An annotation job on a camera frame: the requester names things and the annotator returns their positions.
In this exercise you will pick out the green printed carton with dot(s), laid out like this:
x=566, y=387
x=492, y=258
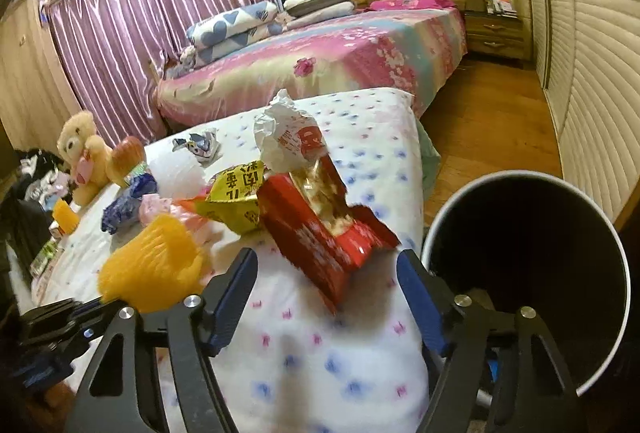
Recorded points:
x=140, y=174

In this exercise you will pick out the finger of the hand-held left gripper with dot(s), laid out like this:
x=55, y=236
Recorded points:
x=55, y=308
x=70, y=335

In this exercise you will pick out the red snack bag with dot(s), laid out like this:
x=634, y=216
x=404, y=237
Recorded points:
x=320, y=238

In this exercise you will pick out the blue and white crumpled wrapper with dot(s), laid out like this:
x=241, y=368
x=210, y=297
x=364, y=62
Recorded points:
x=197, y=145

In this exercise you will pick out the white foam sheet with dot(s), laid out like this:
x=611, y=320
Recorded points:
x=175, y=173

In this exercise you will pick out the white wrapper red label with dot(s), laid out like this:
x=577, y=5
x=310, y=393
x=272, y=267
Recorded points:
x=287, y=135

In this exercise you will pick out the pile of dark clothes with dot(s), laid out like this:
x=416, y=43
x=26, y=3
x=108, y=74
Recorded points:
x=30, y=183

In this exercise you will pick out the wooden nightstand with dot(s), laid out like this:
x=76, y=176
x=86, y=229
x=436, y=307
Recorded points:
x=497, y=35

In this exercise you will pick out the striped pillows stack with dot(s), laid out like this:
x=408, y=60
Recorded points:
x=317, y=3

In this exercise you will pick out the yellow foam fruit net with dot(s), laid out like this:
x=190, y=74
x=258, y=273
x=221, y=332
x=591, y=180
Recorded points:
x=150, y=263

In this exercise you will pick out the pink pillow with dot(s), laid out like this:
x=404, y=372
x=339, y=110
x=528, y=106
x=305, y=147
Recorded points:
x=412, y=4

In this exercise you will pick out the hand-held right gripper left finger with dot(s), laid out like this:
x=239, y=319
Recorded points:
x=234, y=298

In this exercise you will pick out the dark blue packet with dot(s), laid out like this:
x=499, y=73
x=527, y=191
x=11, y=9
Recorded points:
x=125, y=208

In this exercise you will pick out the white dotted blanket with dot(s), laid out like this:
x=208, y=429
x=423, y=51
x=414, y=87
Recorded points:
x=320, y=363

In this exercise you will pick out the beige teddy bear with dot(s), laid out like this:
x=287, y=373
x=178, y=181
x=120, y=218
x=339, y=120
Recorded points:
x=82, y=148

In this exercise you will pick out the pink plastic wrapper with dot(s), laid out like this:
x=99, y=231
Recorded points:
x=162, y=208

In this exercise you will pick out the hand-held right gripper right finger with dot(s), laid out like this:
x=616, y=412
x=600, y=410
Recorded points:
x=419, y=303

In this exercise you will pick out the yellow snack packet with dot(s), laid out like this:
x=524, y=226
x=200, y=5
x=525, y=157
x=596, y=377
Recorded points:
x=235, y=203

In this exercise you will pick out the cream slatted wardrobe doors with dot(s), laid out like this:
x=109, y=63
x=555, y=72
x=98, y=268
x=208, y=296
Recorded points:
x=590, y=63

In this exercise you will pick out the orange packet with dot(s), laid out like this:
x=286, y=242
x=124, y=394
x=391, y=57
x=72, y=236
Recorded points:
x=65, y=215

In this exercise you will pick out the bed with floral sheet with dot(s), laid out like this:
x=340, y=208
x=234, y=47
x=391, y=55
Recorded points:
x=325, y=58

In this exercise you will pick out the purple satin curtain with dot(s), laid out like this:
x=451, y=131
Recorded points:
x=125, y=38

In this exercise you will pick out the white round trash bin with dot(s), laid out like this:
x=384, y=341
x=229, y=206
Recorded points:
x=525, y=253

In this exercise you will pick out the folded blue heart quilt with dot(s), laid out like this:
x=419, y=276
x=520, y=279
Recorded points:
x=230, y=28

